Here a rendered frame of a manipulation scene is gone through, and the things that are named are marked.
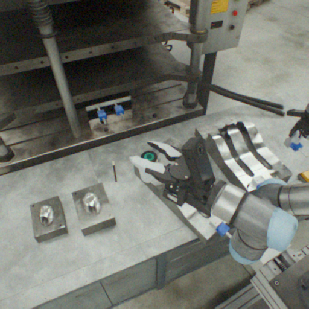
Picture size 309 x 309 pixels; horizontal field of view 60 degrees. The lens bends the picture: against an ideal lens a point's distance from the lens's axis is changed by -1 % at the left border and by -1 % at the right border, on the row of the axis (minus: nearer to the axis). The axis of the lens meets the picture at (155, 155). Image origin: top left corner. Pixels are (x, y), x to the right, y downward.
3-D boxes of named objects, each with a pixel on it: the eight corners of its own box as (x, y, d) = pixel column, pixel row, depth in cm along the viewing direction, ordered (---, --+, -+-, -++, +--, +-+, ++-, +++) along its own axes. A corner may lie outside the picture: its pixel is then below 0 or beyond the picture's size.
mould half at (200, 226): (242, 210, 126) (249, 197, 118) (205, 244, 115) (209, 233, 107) (171, 149, 151) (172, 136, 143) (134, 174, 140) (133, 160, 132)
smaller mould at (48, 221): (68, 232, 119) (64, 226, 114) (38, 243, 115) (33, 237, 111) (61, 201, 129) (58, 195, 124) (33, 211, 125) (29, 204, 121)
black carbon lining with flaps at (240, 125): (273, 171, 132) (280, 159, 125) (247, 181, 128) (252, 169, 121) (233, 127, 153) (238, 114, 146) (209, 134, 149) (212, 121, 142)
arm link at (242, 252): (269, 236, 67) (285, 215, 59) (252, 274, 61) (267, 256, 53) (240, 220, 70) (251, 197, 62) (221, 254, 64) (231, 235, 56)
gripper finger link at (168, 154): (146, 156, 69) (169, 178, 64) (147, 138, 65) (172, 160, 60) (155, 151, 70) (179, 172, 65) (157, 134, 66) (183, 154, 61)
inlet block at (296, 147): (308, 158, 133) (313, 151, 129) (300, 161, 132) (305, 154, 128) (290, 141, 141) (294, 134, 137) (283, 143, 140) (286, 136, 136)
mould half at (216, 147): (286, 184, 136) (296, 168, 125) (244, 201, 129) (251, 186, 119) (231, 123, 166) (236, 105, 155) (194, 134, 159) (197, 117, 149)
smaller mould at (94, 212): (116, 224, 121) (114, 216, 116) (84, 236, 117) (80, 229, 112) (104, 190, 133) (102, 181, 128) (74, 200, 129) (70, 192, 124)
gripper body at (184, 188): (159, 195, 62) (205, 222, 57) (162, 169, 56) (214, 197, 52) (176, 176, 67) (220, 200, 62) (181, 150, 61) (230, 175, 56)
